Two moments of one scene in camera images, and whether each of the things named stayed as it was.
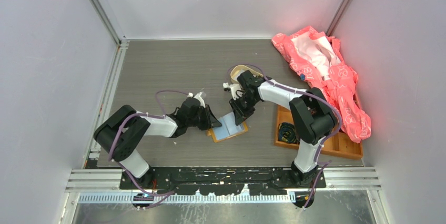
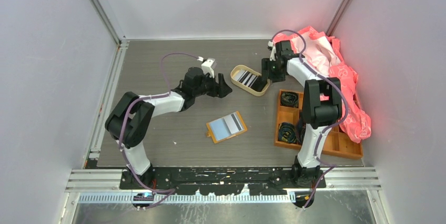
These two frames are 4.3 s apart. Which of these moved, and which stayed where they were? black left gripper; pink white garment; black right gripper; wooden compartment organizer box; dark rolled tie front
Moved: black right gripper; black left gripper
Stayed: wooden compartment organizer box; pink white garment; dark rolled tie front
